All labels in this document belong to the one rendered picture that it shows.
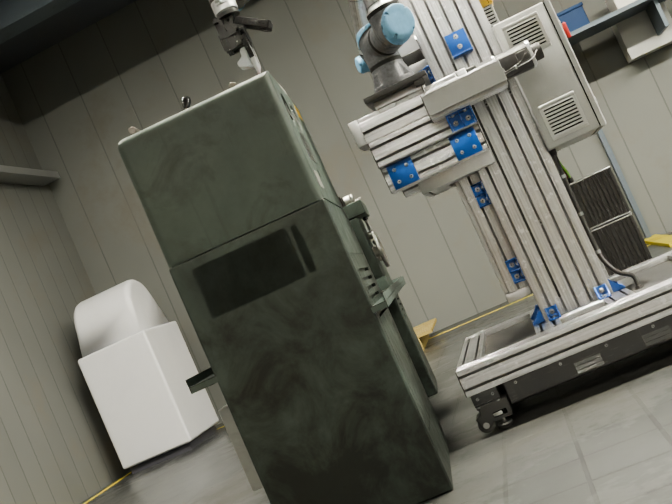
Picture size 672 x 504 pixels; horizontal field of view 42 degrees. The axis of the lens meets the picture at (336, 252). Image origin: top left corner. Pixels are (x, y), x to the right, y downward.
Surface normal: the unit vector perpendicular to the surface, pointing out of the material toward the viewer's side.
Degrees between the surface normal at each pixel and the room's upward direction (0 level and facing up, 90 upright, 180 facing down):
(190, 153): 90
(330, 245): 90
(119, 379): 90
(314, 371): 90
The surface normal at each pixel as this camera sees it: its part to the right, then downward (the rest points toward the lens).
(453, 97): -0.18, 0.04
